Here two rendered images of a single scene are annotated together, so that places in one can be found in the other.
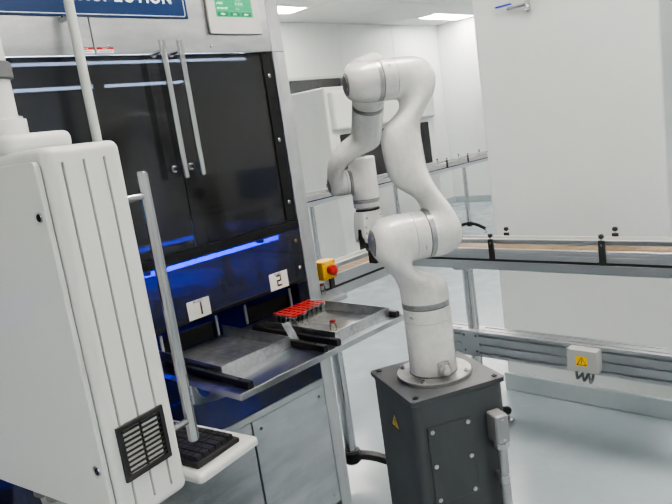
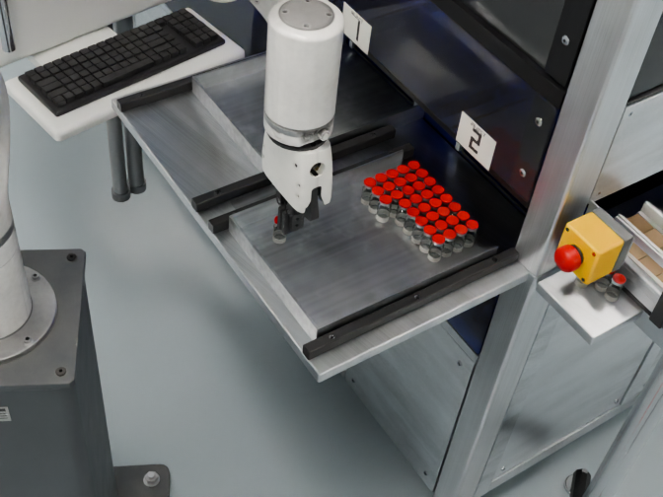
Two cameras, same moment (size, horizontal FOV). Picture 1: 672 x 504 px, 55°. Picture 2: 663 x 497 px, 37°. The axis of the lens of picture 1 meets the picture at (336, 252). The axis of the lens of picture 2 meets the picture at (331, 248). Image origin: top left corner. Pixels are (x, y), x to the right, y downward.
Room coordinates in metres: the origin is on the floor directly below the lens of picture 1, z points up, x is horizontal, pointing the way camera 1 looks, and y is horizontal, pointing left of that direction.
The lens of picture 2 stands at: (2.16, -1.01, 2.02)
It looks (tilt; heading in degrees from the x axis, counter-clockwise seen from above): 47 degrees down; 97
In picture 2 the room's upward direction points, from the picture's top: 7 degrees clockwise
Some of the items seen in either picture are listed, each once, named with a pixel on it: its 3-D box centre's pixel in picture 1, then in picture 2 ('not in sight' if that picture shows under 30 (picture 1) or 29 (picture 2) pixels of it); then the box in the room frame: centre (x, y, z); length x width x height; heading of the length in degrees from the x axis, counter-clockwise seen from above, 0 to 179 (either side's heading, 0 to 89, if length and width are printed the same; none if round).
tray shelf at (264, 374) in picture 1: (279, 342); (326, 177); (1.99, 0.22, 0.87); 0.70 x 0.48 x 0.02; 135
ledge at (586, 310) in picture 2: (323, 298); (595, 296); (2.46, 0.08, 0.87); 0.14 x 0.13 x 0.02; 45
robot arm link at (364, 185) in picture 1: (362, 177); (303, 59); (2.00, -0.11, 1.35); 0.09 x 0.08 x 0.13; 102
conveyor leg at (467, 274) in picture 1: (475, 346); not in sight; (2.80, -0.57, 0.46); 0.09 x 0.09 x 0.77; 45
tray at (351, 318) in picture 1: (325, 319); (362, 239); (2.08, 0.07, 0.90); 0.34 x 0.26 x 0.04; 45
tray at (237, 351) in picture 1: (222, 348); (308, 97); (1.92, 0.39, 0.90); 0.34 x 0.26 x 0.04; 45
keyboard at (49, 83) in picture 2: (162, 437); (124, 56); (1.52, 0.50, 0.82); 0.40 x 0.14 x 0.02; 54
